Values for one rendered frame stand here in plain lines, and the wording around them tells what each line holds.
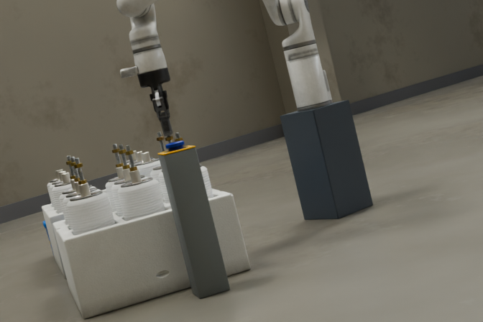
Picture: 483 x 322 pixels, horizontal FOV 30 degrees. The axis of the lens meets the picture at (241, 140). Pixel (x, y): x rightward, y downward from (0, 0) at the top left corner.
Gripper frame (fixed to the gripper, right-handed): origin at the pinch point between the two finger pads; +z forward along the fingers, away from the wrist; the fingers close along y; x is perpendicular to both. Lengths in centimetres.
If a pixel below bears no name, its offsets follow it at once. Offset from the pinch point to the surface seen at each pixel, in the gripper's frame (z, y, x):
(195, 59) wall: -25, 308, -1
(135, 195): 12.3, -19.1, 9.0
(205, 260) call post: 27.9, -32.4, -3.6
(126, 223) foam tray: 17.6, -23.1, 12.0
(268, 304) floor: 36, -50, -15
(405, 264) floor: 36, -45, -42
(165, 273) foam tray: 30.8, -20.8, 6.6
